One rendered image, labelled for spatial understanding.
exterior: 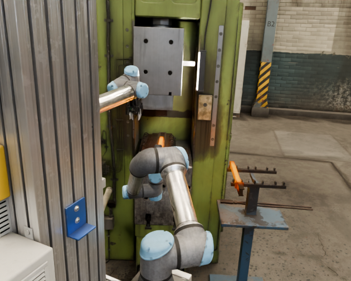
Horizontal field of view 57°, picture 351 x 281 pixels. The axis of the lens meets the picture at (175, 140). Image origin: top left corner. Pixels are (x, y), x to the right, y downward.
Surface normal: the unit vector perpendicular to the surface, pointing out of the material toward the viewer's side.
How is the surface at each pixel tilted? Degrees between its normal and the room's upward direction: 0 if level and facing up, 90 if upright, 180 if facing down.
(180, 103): 90
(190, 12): 90
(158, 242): 7
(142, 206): 90
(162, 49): 90
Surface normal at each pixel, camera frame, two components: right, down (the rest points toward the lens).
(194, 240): 0.16, -0.68
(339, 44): -0.18, 0.31
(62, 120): 0.90, 0.17
